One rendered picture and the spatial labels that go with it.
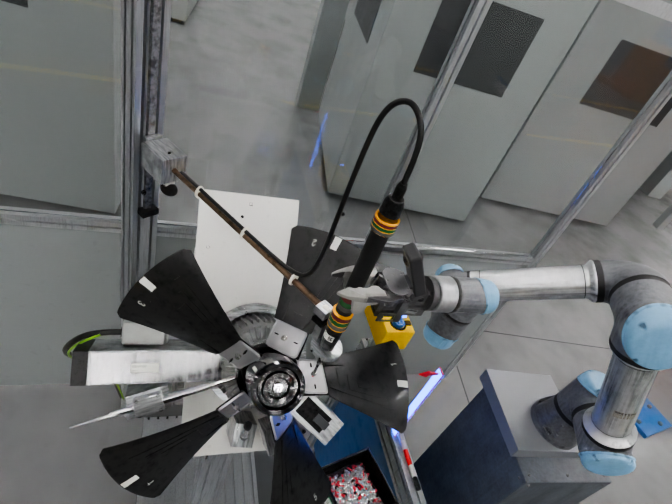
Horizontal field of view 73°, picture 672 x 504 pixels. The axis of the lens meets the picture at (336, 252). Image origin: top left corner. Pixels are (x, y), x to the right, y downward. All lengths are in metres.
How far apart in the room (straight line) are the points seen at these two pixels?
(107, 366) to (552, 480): 1.19
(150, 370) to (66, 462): 1.19
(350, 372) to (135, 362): 0.49
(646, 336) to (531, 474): 0.61
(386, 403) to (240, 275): 0.49
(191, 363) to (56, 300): 0.92
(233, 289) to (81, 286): 0.79
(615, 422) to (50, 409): 2.09
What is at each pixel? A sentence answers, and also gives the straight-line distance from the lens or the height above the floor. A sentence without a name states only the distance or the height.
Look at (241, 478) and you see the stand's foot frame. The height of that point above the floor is 0.08.
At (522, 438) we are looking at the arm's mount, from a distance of 1.47.
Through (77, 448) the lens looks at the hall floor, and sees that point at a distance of 2.29.
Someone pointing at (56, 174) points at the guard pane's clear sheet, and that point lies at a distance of 1.58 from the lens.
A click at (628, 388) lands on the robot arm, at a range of 1.17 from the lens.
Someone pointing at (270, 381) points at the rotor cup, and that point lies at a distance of 0.99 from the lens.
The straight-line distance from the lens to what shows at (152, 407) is 1.11.
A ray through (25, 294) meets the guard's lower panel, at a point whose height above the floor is 0.63.
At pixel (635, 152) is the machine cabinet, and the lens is 5.32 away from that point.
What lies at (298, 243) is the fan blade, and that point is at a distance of 1.07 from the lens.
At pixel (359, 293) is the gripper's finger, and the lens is 0.82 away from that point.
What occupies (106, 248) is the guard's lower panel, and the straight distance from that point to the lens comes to 1.72.
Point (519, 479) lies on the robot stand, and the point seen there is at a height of 0.98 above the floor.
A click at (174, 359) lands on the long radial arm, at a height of 1.13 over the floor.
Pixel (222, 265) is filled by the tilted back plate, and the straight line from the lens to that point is 1.21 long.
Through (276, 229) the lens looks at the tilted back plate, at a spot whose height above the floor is 1.30.
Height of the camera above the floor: 2.05
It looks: 38 degrees down
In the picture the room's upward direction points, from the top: 22 degrees clockwise
